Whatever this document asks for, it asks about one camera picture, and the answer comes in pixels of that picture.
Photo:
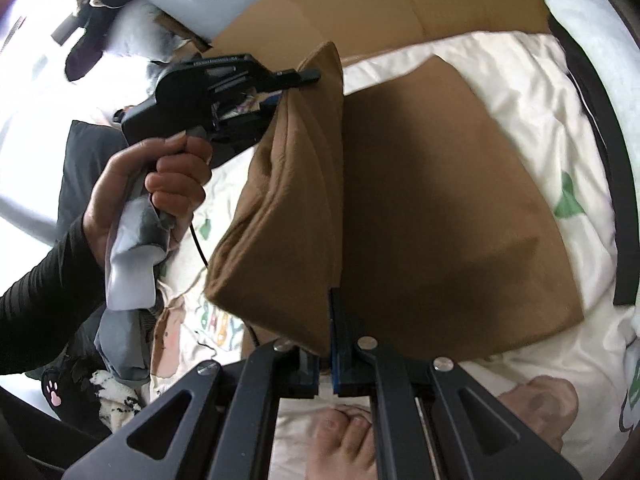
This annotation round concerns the white spotted plush fabric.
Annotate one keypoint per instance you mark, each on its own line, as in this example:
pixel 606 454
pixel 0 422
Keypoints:
pixel 118 403

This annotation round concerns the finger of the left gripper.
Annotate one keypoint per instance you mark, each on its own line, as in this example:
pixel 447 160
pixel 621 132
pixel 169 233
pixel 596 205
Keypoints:
pixel 292 79

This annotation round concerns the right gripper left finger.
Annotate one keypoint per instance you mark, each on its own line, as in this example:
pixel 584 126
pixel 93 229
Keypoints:
pixel 217 422

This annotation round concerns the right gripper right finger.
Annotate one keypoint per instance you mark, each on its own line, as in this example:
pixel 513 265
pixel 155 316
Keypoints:
pixel 431 419

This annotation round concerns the cream bear print bedsheet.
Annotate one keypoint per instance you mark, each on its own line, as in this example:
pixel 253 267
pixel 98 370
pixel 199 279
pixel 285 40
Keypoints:
pixel 524 84

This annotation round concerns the brown graphic t-shirt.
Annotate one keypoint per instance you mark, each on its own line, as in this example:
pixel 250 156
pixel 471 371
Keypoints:
pixel 408 199

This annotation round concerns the person bare foot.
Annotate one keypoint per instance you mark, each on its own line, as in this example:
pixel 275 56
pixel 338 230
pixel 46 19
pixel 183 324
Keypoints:
pixel 344 446

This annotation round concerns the white folded towel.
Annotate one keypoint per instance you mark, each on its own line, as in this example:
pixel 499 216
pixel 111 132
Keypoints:
pixel 601 33

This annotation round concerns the black folded garment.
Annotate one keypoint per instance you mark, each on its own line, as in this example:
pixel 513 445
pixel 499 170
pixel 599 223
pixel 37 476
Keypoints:
pixel 615 160

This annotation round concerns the white pillow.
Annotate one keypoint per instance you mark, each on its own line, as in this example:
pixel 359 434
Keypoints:
pixel 135 32

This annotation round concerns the person left forearm black sleeve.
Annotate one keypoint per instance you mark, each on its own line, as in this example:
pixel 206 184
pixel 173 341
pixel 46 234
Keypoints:
pixel 42 310

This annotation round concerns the person left hand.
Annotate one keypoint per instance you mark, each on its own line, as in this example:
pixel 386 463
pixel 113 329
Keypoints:
pixel 176 170

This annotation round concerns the dark green pillow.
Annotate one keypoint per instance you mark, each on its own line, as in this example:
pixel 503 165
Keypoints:
pixel 88 149

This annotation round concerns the black garment on pillow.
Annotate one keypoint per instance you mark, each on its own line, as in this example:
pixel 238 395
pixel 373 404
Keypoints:
pixel 96 18

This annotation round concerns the black trousers of person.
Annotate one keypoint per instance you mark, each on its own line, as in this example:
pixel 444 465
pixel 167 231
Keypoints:
pixel 34 445

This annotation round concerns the brown cardboard sheet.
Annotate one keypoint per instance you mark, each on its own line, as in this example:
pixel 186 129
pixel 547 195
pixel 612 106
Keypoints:
pixel 281 33

